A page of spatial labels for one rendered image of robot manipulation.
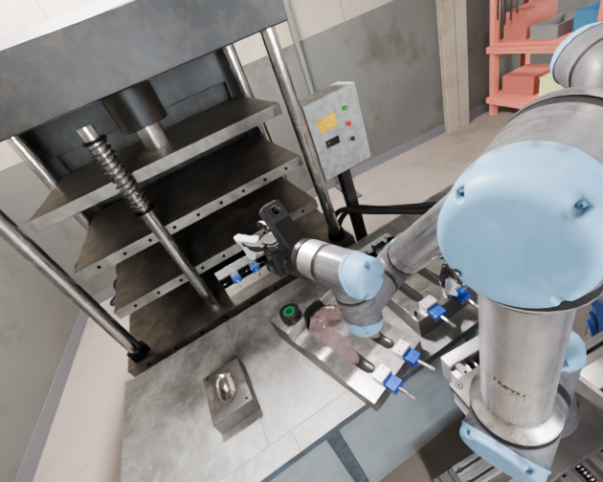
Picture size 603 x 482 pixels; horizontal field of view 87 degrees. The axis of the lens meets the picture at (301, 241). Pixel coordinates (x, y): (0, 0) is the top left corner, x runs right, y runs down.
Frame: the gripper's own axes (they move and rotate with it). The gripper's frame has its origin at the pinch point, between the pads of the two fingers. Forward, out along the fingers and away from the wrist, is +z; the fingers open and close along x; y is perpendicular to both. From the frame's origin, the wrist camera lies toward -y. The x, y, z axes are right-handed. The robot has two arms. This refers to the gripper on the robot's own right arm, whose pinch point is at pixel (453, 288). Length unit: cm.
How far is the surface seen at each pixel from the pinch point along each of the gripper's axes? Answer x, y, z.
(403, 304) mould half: -16.4, -7.0, 1.6
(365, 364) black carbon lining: -40.3, 1.2, 5.3
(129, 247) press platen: -96, -79, -38
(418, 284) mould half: -6.0, -10.7, 1.8
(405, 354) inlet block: -28.4, 7.4, 3.4
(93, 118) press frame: -88, -153, -83
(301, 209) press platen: -19, -79, -12
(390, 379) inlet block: -37.5, 10.9, 3.4
